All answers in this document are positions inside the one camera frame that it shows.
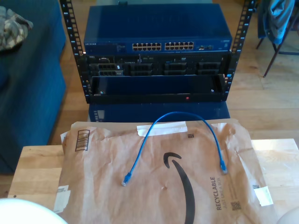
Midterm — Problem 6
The blue network cable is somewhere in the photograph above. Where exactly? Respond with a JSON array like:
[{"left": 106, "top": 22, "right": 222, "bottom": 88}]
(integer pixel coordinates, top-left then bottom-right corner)
[{"left": 121, "top": 111, "right": 228, "bottom": 187}]

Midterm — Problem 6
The dark metal chair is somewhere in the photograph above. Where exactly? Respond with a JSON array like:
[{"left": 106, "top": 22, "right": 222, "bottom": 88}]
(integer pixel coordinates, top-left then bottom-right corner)
[{"left": 256, "top": 0, "right": 299, "bottom": 79}]

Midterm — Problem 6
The black rack server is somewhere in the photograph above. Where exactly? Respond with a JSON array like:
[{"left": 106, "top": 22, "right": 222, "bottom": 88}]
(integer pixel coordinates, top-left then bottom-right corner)
[{"left": 78, "top": 53, "right": 234, "bottom": 77}]

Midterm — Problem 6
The camouflage cloth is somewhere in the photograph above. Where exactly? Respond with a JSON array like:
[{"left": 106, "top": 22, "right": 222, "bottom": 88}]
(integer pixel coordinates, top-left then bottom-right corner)
[{"left": 0, "top": 6, "right": 34, "bottom": 52}]

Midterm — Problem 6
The dark blue box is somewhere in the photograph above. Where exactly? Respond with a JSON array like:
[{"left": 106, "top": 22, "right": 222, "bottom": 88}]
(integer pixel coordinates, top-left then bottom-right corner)
[{"left": 87, "top": 101, "right": 231, "bottom": 123}]

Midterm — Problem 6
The brown paper mailer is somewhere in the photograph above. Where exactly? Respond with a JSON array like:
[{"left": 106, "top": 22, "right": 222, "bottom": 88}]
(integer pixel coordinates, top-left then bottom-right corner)
[{"left": 51, "top": 117, "right": 281, "bottom": 224}]

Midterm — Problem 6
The blue sofa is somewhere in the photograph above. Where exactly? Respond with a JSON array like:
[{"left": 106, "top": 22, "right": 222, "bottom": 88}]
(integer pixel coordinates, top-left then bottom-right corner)
[{"left": 0, "top": 0, "right": 67, "bottom": 175}]

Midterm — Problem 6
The blue network switch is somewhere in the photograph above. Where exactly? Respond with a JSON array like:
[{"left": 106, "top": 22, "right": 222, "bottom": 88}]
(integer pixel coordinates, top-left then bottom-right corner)
[{"left": 83, "top": 3, "right": 234, "bottom": 55}]

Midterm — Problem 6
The black rack shelf unit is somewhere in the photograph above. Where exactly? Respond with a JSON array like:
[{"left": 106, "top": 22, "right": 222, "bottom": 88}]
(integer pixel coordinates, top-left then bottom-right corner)
[{"left": 85, "top": 74, "right": 228, "bottom": 105}]

